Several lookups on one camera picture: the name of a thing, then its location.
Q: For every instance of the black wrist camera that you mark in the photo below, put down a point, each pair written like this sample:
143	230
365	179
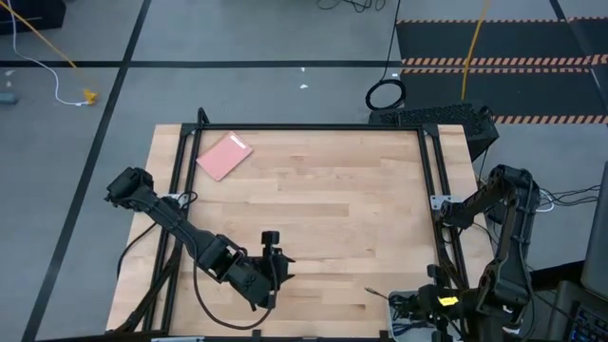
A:
270	237
434	274

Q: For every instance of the silver corner bracket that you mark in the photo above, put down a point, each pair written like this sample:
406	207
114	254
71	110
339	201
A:
439	202
173	196

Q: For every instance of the pink notebook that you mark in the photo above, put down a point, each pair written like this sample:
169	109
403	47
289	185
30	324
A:
224	156

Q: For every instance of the black keyboard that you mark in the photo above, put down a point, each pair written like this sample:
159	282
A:
591	325

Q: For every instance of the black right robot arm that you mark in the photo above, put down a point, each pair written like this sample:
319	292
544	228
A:
503	275

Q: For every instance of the grey monitor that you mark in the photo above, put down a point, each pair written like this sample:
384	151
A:
597	233

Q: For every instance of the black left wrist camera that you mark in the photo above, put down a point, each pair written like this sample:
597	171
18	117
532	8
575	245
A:
270	237

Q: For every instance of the black hazard-striped floor mat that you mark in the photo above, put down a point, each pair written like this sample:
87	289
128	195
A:
503	43

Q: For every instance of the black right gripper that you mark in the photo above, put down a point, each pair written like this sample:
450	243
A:
442	304

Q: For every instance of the black floor box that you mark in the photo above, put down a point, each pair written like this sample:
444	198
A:
33	14

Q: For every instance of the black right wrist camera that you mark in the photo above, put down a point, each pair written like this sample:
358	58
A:
434	274

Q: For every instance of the small grey block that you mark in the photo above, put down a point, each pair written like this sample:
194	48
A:
7	98

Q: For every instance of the white plastic bin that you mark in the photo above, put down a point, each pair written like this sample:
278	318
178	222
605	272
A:
392	313

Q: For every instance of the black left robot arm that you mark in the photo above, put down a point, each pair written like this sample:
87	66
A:
171	221

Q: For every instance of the black aluminium table frame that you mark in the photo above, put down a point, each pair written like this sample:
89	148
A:
304	127

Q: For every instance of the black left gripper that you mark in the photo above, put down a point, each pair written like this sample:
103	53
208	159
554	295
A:
252	282

